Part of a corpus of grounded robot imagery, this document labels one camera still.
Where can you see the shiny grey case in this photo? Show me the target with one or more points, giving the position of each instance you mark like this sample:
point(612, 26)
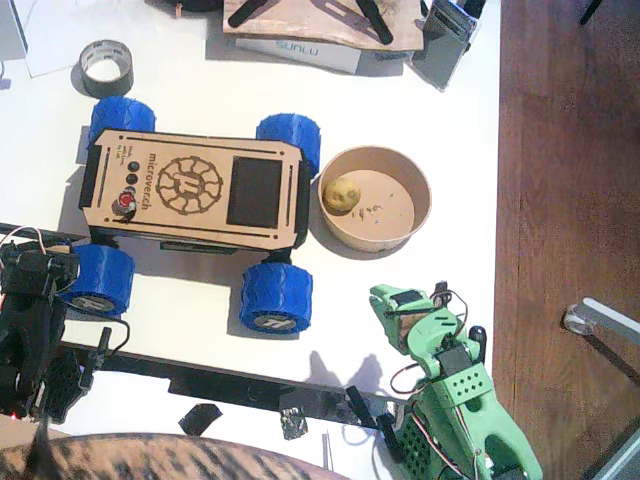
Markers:
point(442, 45)

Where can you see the grey duct tape roll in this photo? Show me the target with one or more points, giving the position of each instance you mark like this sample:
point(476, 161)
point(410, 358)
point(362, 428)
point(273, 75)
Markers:
point(122, 82)

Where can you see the long black flat bar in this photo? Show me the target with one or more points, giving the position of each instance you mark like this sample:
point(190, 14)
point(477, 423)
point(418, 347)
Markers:
point(225, 380)

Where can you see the black round object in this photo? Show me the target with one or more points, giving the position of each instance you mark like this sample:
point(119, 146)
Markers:
point(200, 5)

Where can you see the black spring clamp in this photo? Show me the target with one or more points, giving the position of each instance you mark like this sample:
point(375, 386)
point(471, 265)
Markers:
point(357, 405)

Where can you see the thin black strip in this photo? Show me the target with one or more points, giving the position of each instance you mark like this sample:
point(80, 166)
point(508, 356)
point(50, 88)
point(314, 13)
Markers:
point(65, 235)

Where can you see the person striped brown top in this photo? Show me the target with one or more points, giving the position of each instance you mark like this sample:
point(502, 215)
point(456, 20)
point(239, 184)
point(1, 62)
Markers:
point(150, 460)

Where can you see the black tape piece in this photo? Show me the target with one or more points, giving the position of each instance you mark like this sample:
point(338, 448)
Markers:
point(200, 419)
point(294, 425)

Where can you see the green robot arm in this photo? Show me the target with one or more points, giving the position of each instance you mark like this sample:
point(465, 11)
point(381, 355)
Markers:
point(475, 400)

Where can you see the yellow lemon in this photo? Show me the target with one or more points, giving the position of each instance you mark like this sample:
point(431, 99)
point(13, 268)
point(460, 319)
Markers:
point(341, 196)

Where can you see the blue treaded rover wheel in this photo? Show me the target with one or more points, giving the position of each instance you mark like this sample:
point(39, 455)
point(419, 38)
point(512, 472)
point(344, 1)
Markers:
point(290, 140)
point(122, 120)
point(275, 295)
point(105, 280)

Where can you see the white SUNLU box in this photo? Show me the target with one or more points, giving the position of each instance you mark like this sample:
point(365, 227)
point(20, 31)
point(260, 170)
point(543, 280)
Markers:
point(300, 55)

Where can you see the white paper sheet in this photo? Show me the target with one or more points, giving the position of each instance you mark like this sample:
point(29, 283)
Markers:
point(50, 50)

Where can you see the grey metal bar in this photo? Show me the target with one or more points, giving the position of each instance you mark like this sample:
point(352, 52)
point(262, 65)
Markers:
point(625, 452)

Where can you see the rover chassis wooden top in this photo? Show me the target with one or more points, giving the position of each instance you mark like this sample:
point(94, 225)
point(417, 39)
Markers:
point(210, 145)

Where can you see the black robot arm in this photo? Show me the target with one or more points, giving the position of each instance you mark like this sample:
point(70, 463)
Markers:
point(30, 340)

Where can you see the brown paper bowl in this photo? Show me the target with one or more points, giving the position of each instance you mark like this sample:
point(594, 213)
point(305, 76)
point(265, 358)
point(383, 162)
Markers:
point(390, 215)

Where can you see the brown wooden board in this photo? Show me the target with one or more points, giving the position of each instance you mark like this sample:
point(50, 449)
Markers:
point(315, 25)

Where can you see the black flat leg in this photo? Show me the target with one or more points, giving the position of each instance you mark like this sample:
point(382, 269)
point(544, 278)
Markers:
point(375, 22)
point(472, 7)
point(592, 10)
point(247, 12)

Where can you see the white caster wheel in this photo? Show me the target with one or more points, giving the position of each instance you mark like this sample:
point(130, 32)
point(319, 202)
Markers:
point(577, 321)

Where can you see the grey chair leg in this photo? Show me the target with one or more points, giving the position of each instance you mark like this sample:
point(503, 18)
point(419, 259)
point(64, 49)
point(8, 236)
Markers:
point(615, 317)

